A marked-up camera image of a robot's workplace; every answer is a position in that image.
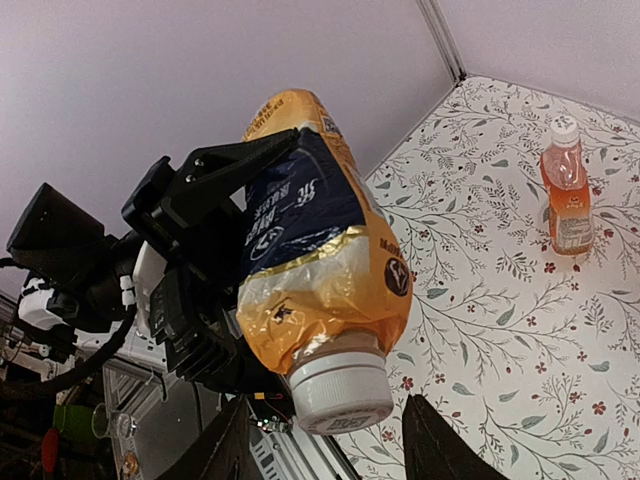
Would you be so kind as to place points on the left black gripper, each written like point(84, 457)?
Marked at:
point(186, 215)

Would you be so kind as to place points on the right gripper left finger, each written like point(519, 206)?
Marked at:
point(222, 451)

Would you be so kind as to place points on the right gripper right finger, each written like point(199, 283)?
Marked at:
point(432, 449)

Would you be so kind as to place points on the dark label tea bottle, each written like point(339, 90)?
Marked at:
point(322, 271)

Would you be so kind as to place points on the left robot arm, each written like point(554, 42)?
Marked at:
point(60, 242)

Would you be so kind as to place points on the left rear orange bottle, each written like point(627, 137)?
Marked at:
point(566, 182)

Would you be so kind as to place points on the clear plastic cup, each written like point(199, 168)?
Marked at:
point(111, 423)

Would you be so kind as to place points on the floral table mat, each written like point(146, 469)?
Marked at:
point(531, 357)

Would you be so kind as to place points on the green cup off table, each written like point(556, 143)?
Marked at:
point(74, 423)

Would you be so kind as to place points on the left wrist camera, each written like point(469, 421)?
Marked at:
point(196, 328)

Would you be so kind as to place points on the left aluminium frame post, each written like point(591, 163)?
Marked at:
point(442, 35)

